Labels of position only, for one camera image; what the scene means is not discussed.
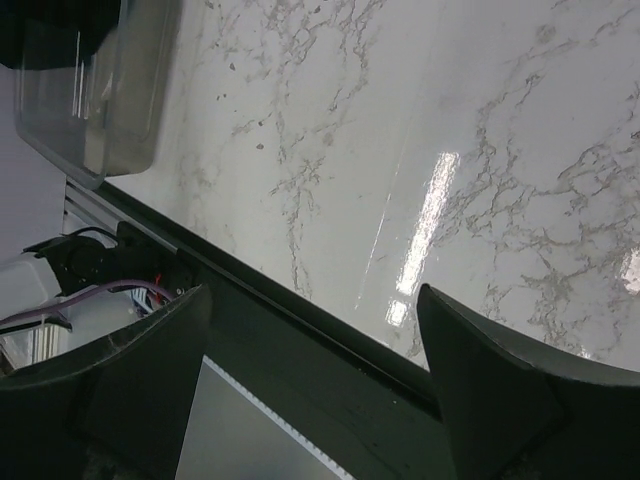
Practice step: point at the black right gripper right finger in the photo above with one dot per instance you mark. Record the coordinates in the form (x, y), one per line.
(516, 408)

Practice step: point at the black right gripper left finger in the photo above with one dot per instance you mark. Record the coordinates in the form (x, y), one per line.
(123, 399)

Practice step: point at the clear plastic bin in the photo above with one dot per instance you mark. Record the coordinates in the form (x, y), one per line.
(90, 81)

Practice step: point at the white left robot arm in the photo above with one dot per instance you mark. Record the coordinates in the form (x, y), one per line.
(65, 265)

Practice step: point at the white slotted cable duct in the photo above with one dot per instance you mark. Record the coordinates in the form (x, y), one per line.
(293, 433)

